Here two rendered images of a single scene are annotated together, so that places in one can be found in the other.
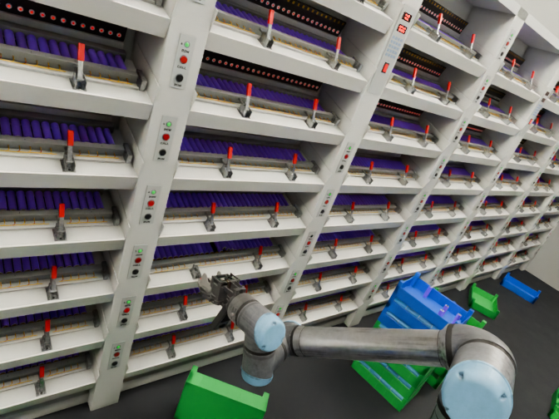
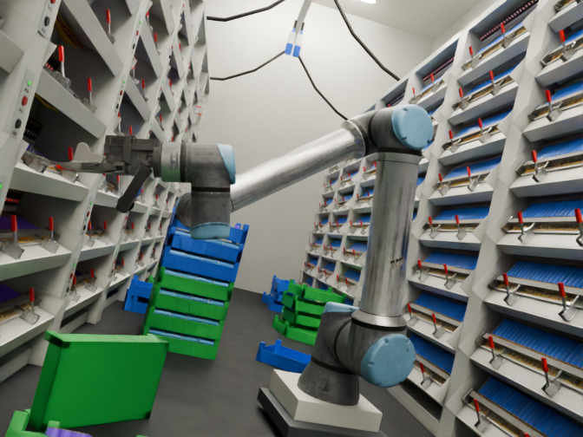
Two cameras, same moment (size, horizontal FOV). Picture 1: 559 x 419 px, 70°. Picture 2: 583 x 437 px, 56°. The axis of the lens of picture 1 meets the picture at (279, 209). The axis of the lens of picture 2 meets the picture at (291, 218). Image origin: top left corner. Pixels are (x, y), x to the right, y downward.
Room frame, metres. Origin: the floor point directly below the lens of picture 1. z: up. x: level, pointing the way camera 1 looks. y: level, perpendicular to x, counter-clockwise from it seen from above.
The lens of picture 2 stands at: (-0.07, 0.78, 0.52)
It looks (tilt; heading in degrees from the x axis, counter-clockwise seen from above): 3 degrees up; 308
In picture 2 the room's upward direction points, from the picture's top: 14 degrees clockwise
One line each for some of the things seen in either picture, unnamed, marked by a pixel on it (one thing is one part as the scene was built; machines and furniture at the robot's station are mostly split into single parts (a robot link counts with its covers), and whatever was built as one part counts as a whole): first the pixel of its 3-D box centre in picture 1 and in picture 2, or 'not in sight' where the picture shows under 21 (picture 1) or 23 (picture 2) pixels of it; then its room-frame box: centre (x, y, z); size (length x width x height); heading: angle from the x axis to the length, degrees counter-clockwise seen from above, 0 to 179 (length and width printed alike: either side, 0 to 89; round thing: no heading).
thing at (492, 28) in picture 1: (408, 186); (127, 119); (2.01, -0.58, 0.88); 0.20 x 0.09 x 1.76; 45
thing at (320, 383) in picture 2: not in sight; (331, 376); (0.77, -0.67, 0.17); 0.19 x 0.19 x 0.10
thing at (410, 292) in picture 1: (432, 302); (207, 225); (1.59, -0.81, 0.52); 0.30 x 0.20 x 0.08; 54
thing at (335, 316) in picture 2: not in sight; (344, 333); (0.76, -0.66, 0.31); 0.17 x 0.15 x 0.18; 153
